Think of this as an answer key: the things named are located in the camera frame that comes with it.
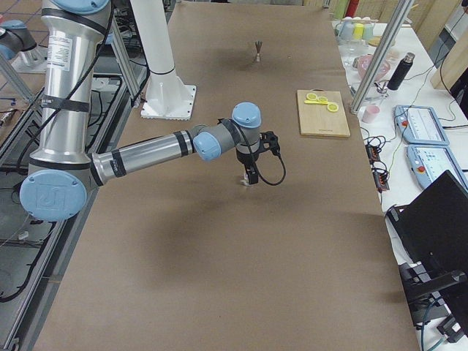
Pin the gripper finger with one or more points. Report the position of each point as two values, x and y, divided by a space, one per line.
246 178
252 177

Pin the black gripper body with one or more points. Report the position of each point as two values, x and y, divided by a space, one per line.
244 159

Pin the clear glass shaker cup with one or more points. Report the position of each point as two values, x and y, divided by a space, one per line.
244 184

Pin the steel measuring jigger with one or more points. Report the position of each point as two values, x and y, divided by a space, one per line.
258 45

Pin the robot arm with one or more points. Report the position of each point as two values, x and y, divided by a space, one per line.
15 38
73 158

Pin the pink plastic cup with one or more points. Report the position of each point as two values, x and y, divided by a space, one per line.
370 114

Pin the yellow cup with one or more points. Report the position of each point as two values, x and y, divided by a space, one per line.
358 30

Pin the bamboo cutting board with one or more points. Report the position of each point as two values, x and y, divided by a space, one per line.
316 120

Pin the yellow plastic knife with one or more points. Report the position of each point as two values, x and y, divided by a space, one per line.
315 102

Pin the lemon slice three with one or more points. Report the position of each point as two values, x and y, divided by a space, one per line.
332 107

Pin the teach pendant far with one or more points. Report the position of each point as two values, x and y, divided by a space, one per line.
420 125

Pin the teach pendant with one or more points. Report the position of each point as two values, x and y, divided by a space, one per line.
428 162
420 125

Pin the teach pendant near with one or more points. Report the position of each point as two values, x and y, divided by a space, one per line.
428 162

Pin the black water bottle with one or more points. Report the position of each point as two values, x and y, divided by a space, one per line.
401 72

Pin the black monitor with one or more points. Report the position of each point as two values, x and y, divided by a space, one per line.
433 227

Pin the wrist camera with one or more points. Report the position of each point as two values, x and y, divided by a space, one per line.
269 142

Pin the white camera post base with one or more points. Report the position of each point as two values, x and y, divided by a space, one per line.
167 96

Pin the aluminium frame post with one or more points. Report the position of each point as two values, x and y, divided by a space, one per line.
389 34

